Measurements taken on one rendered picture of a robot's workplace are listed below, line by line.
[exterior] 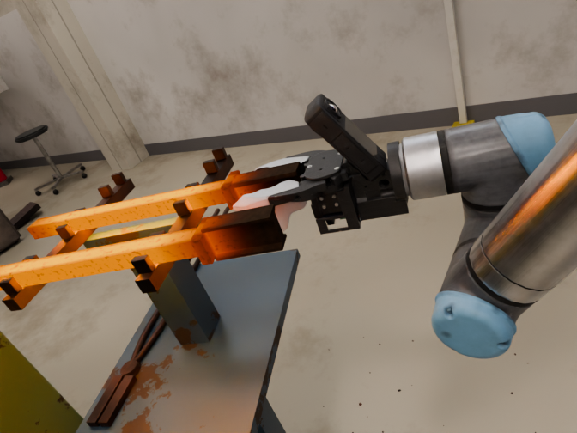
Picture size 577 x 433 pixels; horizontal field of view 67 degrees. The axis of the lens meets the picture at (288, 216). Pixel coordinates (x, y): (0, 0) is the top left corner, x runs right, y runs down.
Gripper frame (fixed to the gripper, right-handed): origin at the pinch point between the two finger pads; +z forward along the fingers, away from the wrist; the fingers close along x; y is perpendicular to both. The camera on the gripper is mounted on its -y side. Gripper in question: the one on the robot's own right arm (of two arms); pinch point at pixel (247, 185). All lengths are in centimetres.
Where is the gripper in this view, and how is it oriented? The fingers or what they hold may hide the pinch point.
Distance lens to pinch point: 57.8
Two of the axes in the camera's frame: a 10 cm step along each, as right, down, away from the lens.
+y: 3.2, 8.1, 4.9
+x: 2.0, -5.7, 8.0
